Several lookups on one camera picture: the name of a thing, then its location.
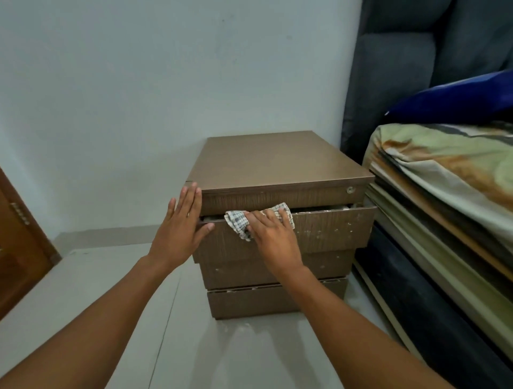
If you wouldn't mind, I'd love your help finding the person's left hand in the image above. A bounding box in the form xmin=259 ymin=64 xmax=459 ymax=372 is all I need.
xmin=147 ymin=182 xmax=215 ymax=274

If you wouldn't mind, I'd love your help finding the person's right hand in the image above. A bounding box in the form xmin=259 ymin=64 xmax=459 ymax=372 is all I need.
xmin=244 ymin=208 xmax=305 ymax=282

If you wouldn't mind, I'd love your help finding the checkered cleaning cloth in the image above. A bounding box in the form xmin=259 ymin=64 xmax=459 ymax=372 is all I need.
xmin=224 ymin=202 xmax=296 ymax=242

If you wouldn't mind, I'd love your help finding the brown speckled drawer front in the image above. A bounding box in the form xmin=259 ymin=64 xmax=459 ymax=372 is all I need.
xmin=193 ymin=206 xmax=378 ymax=264

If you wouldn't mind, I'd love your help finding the brown wooden drawer cabinet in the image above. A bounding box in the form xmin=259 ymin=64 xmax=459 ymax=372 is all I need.
xmin=185 ymin=131 xmax=376 ymax=320

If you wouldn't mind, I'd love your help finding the person's left forearm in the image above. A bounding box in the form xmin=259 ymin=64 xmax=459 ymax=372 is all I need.
xmin=0 ymin=256 xmax=189 ymax=389

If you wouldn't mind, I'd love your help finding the person's right forearm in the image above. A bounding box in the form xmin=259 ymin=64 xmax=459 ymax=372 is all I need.
xmin=277 ymin=264 xmax=456 ymax=389

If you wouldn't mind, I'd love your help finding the brown narrow drawer front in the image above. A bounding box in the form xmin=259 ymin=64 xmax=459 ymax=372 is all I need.
xmin=198 ymin=248 xmax=356 ymax=291

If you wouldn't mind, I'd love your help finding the brown plain drawer front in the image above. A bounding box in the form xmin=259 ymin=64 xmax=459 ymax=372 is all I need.
xmin=206 ymin=277 xmax=349 ymax=320

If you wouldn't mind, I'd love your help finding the metal door hinge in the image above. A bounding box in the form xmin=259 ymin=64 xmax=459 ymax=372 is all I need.
xmin=10 ymin=202 xmax=31 ymax=226

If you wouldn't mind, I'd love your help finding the beige striped mattress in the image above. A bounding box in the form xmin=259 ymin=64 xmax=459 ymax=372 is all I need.
xmin=364 ymin=182 xmax=513 ymax=361

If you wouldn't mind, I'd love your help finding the brown wooden door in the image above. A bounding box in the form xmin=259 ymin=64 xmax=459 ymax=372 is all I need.
xmin=0 ymin=166 xmax=63 ymax=322

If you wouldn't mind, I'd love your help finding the dark blue bed base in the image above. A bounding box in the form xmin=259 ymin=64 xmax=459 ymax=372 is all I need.
xmin=353 ymin=224 xmax=513 ymax=389

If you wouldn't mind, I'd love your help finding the green and orange patterned bedsheet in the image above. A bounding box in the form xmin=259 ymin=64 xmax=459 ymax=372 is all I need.
xmin=362 ymin=122 xmax=513 ymax=257

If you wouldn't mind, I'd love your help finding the grey upholstered headboard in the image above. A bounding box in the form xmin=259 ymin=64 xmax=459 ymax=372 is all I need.
xmin=341 ymin=0 xmax=513 ymax=166

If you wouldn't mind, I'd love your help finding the dark blue pillow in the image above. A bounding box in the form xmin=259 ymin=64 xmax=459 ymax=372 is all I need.
xmin=384 ymin=70 xmax=513 ymax=126

